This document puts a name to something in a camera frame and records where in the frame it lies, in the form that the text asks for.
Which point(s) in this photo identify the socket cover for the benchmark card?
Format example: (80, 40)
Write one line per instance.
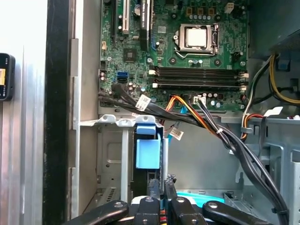
(215, 38)

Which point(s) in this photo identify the black graphics card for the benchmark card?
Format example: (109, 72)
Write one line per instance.
(144, 23)

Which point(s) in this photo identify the hard disk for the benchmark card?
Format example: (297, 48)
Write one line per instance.
(147, 152)

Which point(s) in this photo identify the grey disk bay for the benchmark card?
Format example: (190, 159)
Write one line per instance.
(112, 152)

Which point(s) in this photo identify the locking lever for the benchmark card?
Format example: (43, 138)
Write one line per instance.
(180, 55)

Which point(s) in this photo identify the black RAM slot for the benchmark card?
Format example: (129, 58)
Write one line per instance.
(199, 84)
(199, 71)

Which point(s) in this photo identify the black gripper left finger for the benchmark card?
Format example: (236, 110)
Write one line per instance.
(147, 211)

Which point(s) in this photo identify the grey optical drive cage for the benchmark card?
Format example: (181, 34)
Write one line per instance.
(281, 164)

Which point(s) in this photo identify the silver CPU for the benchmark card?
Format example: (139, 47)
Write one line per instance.
(197, 36)

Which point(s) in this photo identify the white expansion slot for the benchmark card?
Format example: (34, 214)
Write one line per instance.
(125, 21)

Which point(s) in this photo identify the black expansion slot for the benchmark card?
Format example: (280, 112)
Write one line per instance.
(114, 21)

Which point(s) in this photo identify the CPU socket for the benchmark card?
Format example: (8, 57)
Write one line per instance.
(198, 48)

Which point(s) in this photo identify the green motherboard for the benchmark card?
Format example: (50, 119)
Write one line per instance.
(234, 35)

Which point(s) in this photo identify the small black screen device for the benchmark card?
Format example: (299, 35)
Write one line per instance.
(7, 89)

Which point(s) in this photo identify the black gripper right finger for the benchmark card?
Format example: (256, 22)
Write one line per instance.
(182, 211)

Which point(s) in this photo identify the black open PC case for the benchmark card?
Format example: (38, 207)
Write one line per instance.
(56, 117)

